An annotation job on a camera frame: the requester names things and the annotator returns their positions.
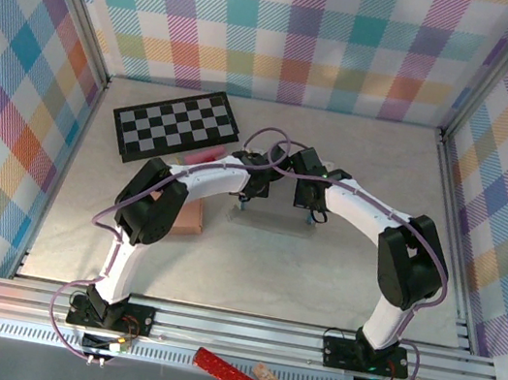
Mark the black folding chessboard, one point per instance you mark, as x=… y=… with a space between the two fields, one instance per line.
x=166 y=130

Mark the aluminium cross rail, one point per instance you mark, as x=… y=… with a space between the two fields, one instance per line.
x=234 y=331

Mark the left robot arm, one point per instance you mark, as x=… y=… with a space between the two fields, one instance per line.
x=217 y=176

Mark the aluminium corner post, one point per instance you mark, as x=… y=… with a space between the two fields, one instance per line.
x=495 y=75
x=77 y=6

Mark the pink paper box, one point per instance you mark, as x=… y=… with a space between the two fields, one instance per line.
x=190 y=218

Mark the teal paper box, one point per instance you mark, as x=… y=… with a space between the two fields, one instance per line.
x=273 y=220

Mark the pink cone tube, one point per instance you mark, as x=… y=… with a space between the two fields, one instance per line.
x=205 y=158

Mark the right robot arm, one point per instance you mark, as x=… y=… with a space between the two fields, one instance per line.
x=359 y=206

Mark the brown paper tag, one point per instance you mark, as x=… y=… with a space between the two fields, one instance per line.
x=264 y=375

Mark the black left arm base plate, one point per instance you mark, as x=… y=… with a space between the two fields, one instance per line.
x=137 y=319

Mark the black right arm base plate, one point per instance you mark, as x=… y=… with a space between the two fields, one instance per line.
x=338 y=355

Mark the aluminium side rail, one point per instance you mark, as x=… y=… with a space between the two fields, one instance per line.
x=452 y=210
x=82 y=130

